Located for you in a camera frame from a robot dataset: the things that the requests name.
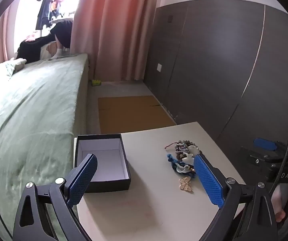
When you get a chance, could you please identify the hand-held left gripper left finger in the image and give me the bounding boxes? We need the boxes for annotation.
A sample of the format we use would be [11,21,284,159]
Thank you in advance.
[13,153,98,241]

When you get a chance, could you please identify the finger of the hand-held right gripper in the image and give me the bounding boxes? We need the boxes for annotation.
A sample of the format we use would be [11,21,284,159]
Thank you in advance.
[242,138,286,166]

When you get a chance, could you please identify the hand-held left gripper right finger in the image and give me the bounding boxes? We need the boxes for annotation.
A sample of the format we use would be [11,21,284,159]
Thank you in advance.
[193,153,278,241]

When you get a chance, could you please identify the gold butterfly brooch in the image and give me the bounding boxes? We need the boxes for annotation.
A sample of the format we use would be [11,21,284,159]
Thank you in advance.
[179,177,193,194]

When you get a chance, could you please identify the black jewelry box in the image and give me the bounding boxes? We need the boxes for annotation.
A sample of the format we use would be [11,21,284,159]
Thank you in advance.
[74,134,131,193]

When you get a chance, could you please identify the blue braided bracelet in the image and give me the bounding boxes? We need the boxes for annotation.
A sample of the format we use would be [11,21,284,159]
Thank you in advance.
[167,154,196,179]

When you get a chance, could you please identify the brown large bead bracelet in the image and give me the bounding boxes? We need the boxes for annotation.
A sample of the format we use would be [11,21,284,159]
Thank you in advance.
[175,139,197,160]

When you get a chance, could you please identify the red cord black bead bracelet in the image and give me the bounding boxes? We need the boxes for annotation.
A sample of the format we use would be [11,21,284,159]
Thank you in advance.
[165,141,182,156]

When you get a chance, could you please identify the person's right hand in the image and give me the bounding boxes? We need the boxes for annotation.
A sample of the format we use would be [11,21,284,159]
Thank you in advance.
[271,183,288,223]

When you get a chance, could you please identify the bed with green sheet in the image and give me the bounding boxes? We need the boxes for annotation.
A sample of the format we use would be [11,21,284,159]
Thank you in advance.
[0,53,90,241]

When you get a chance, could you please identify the brown cardboard sheet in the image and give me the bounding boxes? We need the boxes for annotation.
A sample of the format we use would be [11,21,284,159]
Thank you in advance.
[98,95,177,134]

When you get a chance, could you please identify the beige cushion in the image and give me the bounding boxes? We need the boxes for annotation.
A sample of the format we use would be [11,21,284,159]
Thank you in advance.
[40,43,57,59]

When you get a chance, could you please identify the pale green pillow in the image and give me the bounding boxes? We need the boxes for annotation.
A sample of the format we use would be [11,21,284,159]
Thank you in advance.
[0,58,27,81]

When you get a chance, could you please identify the pink curtain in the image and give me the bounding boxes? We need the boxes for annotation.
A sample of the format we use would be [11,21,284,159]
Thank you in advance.
[70,0,159,83]
[0,5,19,64]

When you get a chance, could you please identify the hanging dark clothes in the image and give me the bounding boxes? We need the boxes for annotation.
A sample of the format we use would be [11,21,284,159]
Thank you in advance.
[35,0,68,31]

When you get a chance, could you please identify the black cable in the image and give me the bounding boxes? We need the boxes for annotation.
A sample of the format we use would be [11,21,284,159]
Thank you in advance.
[270,112,288,190]

